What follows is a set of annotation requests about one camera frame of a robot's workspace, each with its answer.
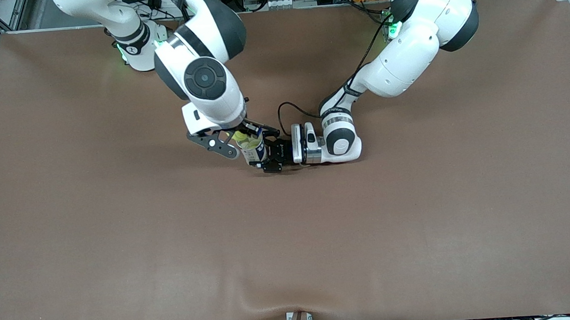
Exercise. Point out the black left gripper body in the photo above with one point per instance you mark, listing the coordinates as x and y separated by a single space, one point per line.
283 152

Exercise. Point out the brown table mat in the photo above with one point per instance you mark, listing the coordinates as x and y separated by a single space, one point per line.
291 255

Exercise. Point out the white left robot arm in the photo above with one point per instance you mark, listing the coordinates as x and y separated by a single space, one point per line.
408 61

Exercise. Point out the white terminal strip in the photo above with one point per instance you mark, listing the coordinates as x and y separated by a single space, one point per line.
277 3

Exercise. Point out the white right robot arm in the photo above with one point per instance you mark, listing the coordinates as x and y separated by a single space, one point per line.
209 80

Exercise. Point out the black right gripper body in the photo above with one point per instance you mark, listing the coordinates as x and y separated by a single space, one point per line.
254 128

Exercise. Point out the yellow tennis ball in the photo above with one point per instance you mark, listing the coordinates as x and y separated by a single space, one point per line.
248 141

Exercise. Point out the white blue tennis ball can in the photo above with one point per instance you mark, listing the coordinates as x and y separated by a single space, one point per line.
254 154

